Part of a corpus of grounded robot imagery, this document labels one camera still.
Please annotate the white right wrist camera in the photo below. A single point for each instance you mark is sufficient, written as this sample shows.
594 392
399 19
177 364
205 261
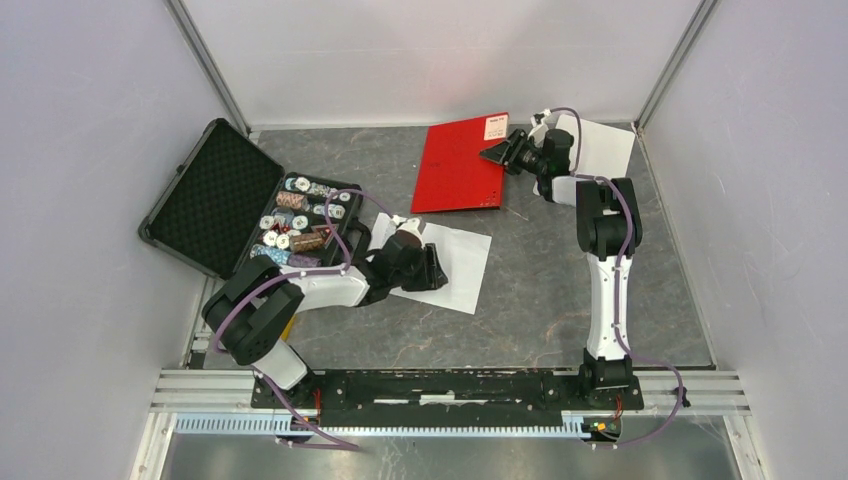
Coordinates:
539 127

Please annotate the yellow box with green cells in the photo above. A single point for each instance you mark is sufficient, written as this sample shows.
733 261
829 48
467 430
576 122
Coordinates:
286 331

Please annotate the white paper sheet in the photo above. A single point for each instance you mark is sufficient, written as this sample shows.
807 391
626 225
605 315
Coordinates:
463 256

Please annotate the black poker chip case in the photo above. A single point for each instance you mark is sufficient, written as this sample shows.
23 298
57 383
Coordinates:
228 200

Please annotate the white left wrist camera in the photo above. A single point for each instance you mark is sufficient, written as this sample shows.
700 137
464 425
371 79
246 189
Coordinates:
412 225

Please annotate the red folder black inside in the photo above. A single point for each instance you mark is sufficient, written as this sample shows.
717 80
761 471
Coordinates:
452 175

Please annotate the white clipboard metal clip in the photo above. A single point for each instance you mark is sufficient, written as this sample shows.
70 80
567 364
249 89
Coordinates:
600 150

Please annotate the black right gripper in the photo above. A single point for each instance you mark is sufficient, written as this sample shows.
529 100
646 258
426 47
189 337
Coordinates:
507 152

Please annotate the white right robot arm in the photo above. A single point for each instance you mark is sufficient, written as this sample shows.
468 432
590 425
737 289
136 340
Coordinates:
609 230

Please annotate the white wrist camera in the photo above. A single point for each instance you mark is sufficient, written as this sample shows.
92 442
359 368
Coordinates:
539 127
412 225

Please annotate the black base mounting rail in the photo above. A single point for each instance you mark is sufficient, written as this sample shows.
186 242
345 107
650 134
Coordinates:
454 398

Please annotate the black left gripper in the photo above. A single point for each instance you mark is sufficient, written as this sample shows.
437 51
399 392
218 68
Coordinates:
433 276

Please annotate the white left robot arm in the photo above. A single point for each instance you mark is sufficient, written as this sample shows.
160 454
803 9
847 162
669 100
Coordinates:
249 314

